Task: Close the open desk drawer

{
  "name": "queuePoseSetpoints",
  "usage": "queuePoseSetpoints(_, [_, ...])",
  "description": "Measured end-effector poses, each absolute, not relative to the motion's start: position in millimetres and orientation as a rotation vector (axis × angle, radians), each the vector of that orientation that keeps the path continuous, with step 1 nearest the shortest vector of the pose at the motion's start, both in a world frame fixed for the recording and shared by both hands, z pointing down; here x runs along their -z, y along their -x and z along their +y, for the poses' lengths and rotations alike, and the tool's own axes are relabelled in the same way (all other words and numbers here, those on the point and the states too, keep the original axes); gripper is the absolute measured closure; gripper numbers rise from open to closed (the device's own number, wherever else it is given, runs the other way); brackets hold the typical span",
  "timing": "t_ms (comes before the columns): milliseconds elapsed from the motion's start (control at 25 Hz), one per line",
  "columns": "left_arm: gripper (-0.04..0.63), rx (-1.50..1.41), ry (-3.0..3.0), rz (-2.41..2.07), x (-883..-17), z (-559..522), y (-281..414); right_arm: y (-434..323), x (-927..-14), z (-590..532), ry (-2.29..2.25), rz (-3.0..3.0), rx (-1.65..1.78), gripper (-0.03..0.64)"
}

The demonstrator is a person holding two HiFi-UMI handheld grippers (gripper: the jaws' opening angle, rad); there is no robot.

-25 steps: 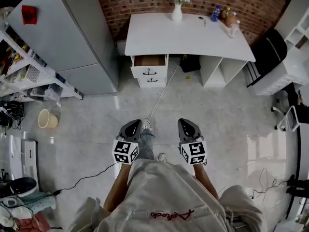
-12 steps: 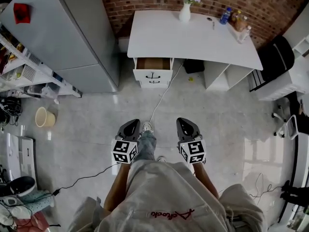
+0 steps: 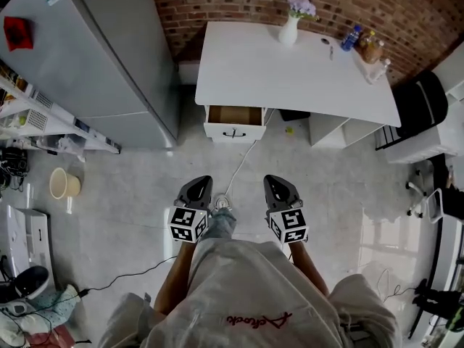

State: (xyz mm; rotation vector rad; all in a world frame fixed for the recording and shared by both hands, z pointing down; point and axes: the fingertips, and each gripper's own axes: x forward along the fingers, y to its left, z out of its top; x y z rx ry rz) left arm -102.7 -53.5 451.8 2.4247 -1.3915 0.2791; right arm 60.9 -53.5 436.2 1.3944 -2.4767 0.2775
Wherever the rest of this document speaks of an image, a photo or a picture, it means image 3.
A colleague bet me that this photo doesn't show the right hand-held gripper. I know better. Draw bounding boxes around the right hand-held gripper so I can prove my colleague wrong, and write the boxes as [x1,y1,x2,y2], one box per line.
[262,174,310,245]

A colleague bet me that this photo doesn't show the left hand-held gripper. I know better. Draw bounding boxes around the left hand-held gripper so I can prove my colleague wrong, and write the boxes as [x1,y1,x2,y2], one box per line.
[167,175,215,244]

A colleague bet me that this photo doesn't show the white desk drawer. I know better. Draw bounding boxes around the white desk drawer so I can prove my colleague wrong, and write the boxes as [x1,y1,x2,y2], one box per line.
[203,104,268,144]

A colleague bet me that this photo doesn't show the person's left forearm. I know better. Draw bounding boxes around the person's left forearm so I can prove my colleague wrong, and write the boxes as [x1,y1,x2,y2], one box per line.
[153,242,199,317]

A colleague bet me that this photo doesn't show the white desk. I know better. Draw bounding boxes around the white desk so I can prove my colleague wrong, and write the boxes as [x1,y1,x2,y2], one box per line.
[194,20,402,149]

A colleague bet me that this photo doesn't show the person's white shoe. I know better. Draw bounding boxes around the person's white shoe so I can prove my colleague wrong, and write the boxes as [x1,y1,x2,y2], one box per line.
[213,193,233,210]

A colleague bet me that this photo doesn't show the person's jeans leg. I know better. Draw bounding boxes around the person's jeans leg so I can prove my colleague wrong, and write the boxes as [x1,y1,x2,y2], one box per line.
[197,206,239,247]

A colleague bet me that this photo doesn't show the person's beige sweatshirt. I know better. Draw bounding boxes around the person's beige sweatshirt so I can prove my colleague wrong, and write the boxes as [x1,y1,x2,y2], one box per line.
[97,239,403,348]

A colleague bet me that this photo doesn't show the beige plastic bucket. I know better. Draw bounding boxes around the beige plastic bucket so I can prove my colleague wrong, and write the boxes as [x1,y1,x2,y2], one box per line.
[49,167,82,200]

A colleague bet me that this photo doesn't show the white swivel chair base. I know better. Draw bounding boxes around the white swivel chair base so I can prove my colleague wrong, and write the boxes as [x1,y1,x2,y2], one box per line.
[405,181,444,225]

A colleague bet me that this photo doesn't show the white low cabinet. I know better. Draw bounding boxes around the white low cabinet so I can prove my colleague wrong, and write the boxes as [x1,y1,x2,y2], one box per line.
[374,123,462,165]

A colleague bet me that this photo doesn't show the white storage shelf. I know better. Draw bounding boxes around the white storage shelf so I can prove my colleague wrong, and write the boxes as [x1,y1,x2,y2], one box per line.
[0,59,123,163]

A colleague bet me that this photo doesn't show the clear plastic bottle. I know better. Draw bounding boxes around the clear plastic bottle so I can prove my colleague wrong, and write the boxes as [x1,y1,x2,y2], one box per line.
[368,58,393,85]

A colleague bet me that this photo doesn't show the white storage box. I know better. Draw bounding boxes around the white storage box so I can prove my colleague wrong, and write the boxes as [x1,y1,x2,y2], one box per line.
[0,204,52,279]

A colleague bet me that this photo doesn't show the white vase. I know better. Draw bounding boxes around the white vase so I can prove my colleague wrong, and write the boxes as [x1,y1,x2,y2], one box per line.
[278,15,301,46]

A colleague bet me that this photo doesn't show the black chair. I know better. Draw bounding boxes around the black chair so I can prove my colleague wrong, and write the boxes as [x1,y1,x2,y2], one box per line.
[392,70,450,138]

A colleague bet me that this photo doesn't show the silver refrigerator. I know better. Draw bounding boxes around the silver refrigerator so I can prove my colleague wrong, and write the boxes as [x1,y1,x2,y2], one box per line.
[0,0,181,150]

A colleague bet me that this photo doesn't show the orange-filled clear jar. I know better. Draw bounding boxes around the orange-filled clear jar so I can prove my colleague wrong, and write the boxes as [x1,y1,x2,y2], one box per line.
[356,30,384,65]

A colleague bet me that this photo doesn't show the blue plastic bottle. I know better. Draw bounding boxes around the blue plastic bottle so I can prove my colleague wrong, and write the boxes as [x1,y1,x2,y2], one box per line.
[340,25,364,52]

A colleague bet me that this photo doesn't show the patterned cloth bundle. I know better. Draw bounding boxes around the patterned cloth bundle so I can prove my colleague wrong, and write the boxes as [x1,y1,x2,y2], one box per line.
[0,283,80,344]

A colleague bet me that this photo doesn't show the white round appliance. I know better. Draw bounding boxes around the white round appliance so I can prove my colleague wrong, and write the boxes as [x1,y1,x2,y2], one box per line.
[0,265,50,305]

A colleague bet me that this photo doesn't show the black stand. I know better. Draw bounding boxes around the black stand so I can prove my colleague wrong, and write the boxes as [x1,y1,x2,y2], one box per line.
[412,278,464,326]

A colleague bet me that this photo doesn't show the purple flowers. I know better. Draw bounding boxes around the purple flowers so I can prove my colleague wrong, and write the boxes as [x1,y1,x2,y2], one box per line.
[286,0,320,22]

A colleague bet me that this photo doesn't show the red square decoration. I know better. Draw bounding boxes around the red square decoration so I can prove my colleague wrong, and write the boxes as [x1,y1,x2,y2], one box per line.
[3,15,36,53]

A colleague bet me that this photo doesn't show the white cable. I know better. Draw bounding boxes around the white cable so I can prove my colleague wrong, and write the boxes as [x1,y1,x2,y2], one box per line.
[223,140,259,199]

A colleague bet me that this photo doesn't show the black cable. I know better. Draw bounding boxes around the black cable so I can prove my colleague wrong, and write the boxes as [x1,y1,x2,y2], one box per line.
[77,254,179,299]

